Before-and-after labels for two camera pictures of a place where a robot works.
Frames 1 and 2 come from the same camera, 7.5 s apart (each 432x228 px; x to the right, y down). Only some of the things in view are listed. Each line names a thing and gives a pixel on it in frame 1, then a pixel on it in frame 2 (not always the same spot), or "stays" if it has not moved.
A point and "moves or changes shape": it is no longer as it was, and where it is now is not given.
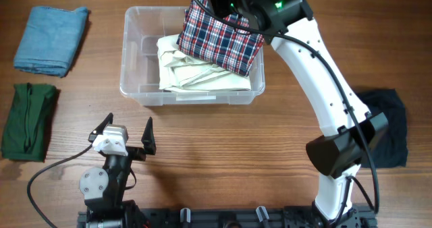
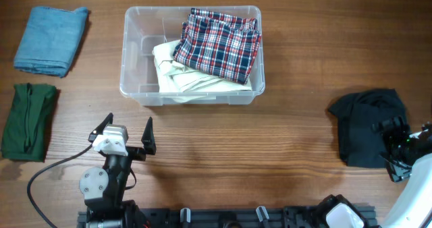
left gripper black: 139,153 stays
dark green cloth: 24,135 stays
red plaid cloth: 227,42 moves or changes shape
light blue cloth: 49,40 stays
